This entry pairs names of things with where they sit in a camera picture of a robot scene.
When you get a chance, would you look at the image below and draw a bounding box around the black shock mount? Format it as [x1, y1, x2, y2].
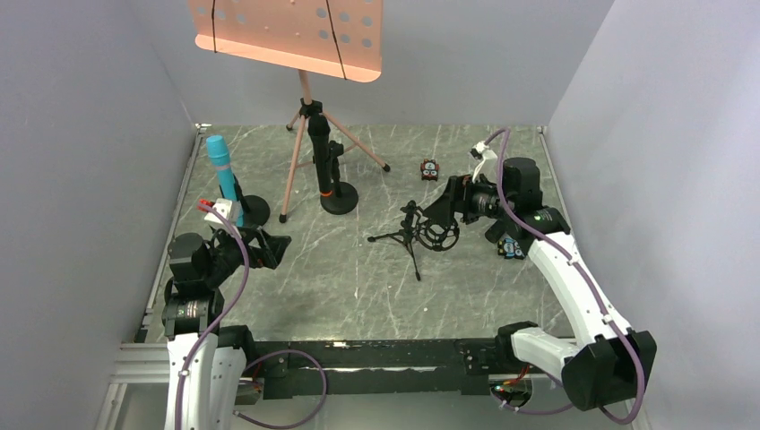
[367, 200, 460, 281]

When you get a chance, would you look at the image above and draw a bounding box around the small black mic stand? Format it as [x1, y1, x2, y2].
[234, 177, 271, 228]

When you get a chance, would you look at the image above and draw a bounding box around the black round-base mic stand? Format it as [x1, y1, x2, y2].
[315, 141, 358, 215]

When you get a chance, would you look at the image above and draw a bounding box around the blue microphone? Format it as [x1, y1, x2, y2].
[206, 134, 242, 206]

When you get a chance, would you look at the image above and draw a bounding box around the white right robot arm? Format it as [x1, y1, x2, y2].
[422, 157, 657, 410]

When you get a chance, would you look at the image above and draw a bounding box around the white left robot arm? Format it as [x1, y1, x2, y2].
[161, 228, 291, 429]

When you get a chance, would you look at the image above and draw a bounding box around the pink music stand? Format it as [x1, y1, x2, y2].
[187, 0, 391, 222]

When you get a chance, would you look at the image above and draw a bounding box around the red owl block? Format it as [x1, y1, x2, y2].
[419, 159, 440, 181]

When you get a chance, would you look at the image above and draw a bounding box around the blue owl block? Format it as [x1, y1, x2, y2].
[497, 237, 525, 260]

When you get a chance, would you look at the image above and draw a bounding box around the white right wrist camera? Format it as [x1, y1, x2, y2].
[470, 141, 497, 183]

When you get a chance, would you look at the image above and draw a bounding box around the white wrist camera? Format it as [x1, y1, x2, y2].
[470, 141, 497, 183]
[196, 198, 243, 233]

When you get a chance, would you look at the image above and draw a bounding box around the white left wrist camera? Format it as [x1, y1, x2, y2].
[196, 198, 243, 233]

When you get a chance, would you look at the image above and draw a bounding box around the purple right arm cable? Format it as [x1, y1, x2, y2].
[483, 127, 647, 426]

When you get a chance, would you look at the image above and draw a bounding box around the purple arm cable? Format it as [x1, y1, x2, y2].
[172, 204, 329, 430]
[483, 127, 647, 426]

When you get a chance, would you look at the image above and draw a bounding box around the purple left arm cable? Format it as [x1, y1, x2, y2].
[172, 204, 329, 430]

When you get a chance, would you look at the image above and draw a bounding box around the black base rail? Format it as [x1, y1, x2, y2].
[220, 336, 526, 400]

